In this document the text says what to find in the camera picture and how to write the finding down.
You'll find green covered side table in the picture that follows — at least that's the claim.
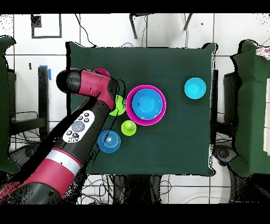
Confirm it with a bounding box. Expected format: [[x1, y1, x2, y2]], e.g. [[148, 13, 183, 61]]
[[231, 40, 270, 178], [0, 35, 20, 174]]

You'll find black wheel base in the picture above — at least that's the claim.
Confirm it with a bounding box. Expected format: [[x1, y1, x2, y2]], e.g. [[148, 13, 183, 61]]
[[213, 143, 237, 165], [12, 145, 43, 166]]

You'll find large pink bowl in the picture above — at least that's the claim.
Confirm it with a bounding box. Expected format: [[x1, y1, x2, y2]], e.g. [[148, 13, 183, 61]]
[[126, 85, 167, 127]]

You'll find black tripod leg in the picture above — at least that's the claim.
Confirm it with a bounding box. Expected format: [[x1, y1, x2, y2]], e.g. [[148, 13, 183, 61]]
[[129, 14, 149, 40], [182, 14, 192, 30]]

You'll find medium blue bowl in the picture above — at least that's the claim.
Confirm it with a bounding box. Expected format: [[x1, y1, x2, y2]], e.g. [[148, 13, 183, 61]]
[[98, 129, 122, 153]]

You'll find large blue bowl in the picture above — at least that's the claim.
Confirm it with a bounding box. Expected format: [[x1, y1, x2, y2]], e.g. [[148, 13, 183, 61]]
[[131, 88, 165, 120]]

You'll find small light blue bowl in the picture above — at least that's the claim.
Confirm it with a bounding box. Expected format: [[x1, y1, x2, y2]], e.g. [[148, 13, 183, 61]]
[[184, 77, 207, 100]]

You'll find dark green table cloth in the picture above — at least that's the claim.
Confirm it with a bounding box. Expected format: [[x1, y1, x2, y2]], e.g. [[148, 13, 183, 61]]
[[67, 41, 217, 176]]

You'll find small green bowl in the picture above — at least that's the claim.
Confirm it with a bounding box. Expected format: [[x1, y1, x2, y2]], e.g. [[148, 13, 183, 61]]
[[109, 95, 127, 117]]

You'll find tangle of black cables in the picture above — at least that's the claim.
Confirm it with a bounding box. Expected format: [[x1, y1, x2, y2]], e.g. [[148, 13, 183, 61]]
[[10, 110, 123, 204]]

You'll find multicoloured patterned object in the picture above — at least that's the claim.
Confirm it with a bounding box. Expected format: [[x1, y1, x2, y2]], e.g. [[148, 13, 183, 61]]
[[256, 46, 270, 60]]

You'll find lime green cup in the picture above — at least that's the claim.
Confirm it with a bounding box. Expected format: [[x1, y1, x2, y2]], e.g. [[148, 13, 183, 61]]
[[121, 120, 138, 137]]

